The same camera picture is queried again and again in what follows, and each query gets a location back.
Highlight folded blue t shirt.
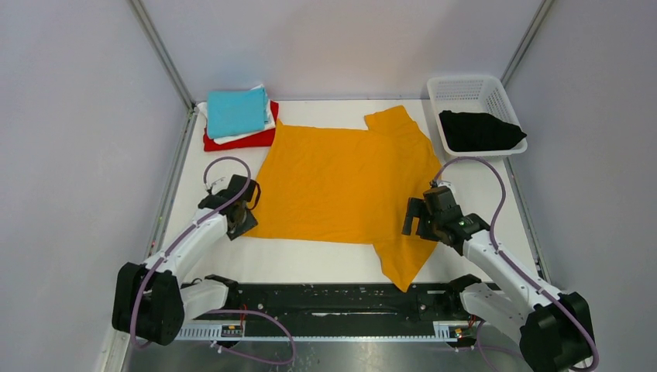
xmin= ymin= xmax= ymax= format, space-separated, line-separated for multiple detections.
xmin=207 ymin=85 xmax=270 ymax=140

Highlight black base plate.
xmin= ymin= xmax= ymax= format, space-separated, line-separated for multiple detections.
xmin=199 ymin=283 xmax=479 ymax=342

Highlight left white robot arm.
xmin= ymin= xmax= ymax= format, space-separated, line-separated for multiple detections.
xmin=112 ymin=174 xmax=261 ymax=346

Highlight yellow t shirt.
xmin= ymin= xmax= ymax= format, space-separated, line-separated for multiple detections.
xmin=249 ymin=105 xmax=441 ymax=291

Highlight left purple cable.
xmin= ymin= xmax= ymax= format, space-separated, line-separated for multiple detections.
xmin=128 ymin=156 xmax=298 ymax=367

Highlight folded red t shirt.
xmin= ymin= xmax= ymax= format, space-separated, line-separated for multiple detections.
xmin=203 ymin=100 xmax=280 ymax=152

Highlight black t shirt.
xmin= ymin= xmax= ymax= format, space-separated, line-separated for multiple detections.
xmin=439 ymin=110 xmax=527 ymax=152

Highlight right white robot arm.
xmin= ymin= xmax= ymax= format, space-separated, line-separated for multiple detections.
xmin=402 ymin=185 xmax=597 ymax=371

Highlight aluminium frame rails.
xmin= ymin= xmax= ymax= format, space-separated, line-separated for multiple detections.
xmin=110 ymin=0 xmax=591 ymax=372

